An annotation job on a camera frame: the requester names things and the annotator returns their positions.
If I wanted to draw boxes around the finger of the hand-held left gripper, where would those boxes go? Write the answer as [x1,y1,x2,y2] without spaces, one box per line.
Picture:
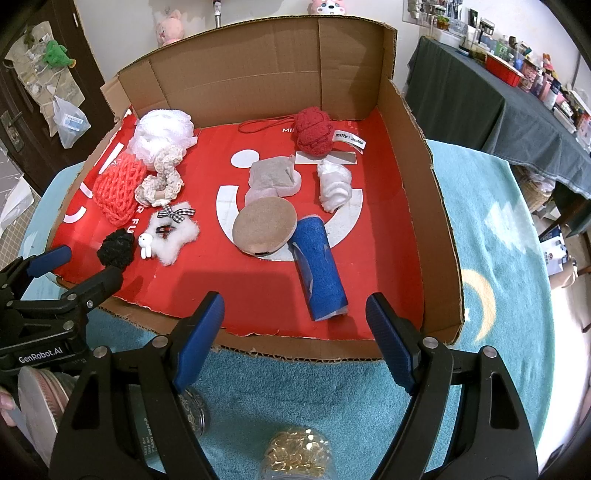
[0,244,73,296]
[9,265,124,334]

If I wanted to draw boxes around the white fluffy star hair clip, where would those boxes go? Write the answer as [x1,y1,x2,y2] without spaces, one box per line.
[139,199,201,267]

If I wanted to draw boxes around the short jar gold capsules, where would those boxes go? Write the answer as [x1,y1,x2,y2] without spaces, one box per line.
[259,427,334,480]

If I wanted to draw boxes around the white cloth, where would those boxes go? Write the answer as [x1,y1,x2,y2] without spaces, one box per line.
[317,158,353,214]

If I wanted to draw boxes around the beige hanging door organizer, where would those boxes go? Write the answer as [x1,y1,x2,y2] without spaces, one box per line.
[4,21,86,134]

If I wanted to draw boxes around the white mesh bath pouf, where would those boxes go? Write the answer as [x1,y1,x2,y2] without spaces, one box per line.
[127,109,198,164]

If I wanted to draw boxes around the cardboard box red inside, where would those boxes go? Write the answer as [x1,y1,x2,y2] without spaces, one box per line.
[46,14,465,365]

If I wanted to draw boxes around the blue bandage roll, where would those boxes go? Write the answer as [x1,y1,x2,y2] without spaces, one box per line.
[287,217,349,322]

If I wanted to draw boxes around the door handle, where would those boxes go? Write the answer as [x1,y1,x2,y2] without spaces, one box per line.
[0,111,24,151]

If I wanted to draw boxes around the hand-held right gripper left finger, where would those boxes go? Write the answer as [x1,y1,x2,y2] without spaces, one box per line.
[48,291,226,480]

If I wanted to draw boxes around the orange foam net sleeve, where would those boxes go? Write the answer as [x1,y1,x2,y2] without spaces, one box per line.
[93,154,155,227]

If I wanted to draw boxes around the dark grey tablecloth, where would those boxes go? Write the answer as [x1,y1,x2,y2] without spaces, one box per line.
[405,36,591,199]

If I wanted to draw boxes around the black scrunchie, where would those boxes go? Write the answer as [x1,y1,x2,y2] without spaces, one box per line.
[98,229,136,269]

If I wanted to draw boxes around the beige round powder puff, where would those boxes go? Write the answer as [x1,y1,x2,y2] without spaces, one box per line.
[232,198,298,258]

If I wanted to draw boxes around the grey white mesh pouch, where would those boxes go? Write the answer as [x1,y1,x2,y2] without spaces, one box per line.
[247,156,303,202]

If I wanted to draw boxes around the cream lace scrunchie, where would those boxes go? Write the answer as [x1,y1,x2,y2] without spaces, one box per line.
[135,144,185,208]

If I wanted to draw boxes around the tall glass jar dried leaves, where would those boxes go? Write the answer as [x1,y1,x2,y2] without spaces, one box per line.
[16,369,211,467]

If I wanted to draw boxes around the clear plastic bag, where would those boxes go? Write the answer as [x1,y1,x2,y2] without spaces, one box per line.
[52,97,90,149]

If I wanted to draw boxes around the red plastic tray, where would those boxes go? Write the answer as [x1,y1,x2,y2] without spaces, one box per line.
[485,54,525,88]

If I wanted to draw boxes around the green plush toy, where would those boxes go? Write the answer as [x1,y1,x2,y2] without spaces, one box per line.
[42,41,77,70]

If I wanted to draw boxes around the brown door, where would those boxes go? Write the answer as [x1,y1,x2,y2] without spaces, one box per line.
[0,0,114,195]

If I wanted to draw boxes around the wicker basket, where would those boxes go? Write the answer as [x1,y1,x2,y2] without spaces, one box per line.
[517,166,557,210]

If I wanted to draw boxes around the red knitted pouch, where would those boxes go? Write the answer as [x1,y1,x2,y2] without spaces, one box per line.
[240,107,334,158]

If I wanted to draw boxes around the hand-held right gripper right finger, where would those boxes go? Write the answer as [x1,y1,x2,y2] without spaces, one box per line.
[366,292,540,480]

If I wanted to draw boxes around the person's left hand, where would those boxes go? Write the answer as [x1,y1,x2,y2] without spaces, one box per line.
[0,388,17,428]

